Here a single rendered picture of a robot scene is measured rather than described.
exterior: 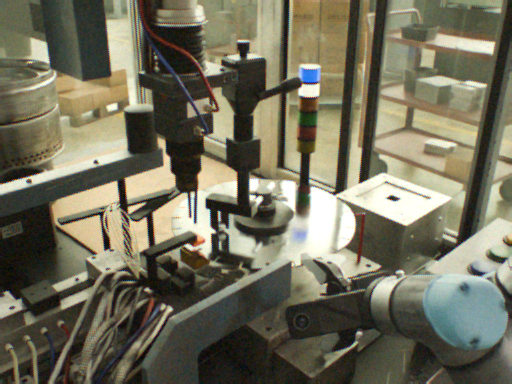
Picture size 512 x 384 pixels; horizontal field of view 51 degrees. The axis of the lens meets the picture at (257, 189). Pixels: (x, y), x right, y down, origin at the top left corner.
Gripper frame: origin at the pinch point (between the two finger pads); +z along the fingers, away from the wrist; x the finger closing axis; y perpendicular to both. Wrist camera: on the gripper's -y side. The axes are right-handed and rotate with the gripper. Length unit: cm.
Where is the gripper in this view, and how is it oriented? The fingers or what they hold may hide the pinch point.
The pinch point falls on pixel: (307, 302)
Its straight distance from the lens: 88.2
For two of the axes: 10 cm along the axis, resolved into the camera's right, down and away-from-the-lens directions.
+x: -2.0, -9.8, 0.8
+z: -3.7, 1.5, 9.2
